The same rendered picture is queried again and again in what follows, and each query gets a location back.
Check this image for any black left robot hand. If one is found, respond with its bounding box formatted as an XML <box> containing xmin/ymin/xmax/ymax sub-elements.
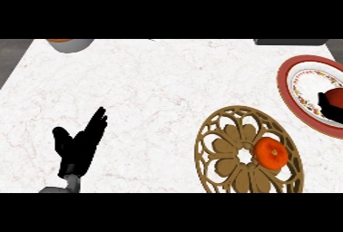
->
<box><xmin>50</xmin><ymin>106</ymin><xmax>107</xmax><ymax>179</ymax></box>

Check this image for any brown openwork flower placemat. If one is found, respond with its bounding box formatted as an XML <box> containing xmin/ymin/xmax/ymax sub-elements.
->
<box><xmin>192</xmin><ymin>104</ymin><xmax>305</xmax><ymax>194</ymax></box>

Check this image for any orange bell pepper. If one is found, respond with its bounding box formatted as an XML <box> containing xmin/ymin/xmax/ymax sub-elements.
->
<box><xmin>251</xmin><ymin>136</ymin><xmax>291</xmax><ymax>171</ymax></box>

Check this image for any red rimmed floral plate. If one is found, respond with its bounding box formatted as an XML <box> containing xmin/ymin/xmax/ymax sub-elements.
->
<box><xmin>276</xmin><ymin>54</ymin><xmax>343</xmax><ymax>140</ymax></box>

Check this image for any grey bowl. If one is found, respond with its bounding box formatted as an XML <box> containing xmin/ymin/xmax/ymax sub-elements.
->
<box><xmin>45</xmin><ymin>39</ymin><xmax>94</xmax><ymax>54</ymax></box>

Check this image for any dark grey flat appliance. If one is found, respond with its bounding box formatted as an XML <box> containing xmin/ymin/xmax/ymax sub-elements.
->
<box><xmin>252</xmin><ymin>39</ymin><xmax>329</xmax><ymax>46</ymax></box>

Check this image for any red round vegetable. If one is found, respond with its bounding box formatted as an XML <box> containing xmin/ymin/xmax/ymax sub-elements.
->
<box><xmin>323</xmin><ymin>87</ymin><xmax>343</xmax><ymax>110</ymax></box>

